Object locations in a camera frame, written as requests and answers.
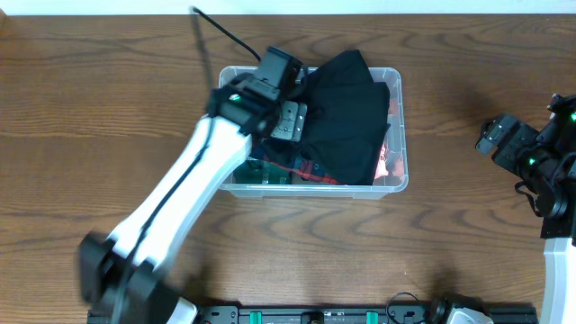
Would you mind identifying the red plaid flannel shirt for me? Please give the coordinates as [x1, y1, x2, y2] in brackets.
[250, 145, 338, 185]

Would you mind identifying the large black garment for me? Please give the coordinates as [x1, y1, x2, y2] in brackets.
[260, 49, 392, 186]

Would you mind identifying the green garment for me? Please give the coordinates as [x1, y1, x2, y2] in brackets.
[233, 160, 292, 185]

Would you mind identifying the pink shirt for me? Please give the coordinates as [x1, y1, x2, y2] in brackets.
[372, 96, 401, 181]

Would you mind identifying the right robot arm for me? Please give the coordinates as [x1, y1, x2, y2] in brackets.
[475, 94, 575, 323]

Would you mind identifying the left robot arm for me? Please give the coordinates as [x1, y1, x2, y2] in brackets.
[78, 71, 308, 323]

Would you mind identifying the clear plastic storage bin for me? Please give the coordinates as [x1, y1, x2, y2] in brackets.
[220, 67, 409, 200]

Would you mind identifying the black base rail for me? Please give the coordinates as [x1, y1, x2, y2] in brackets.
[86, 292, 539, 324]

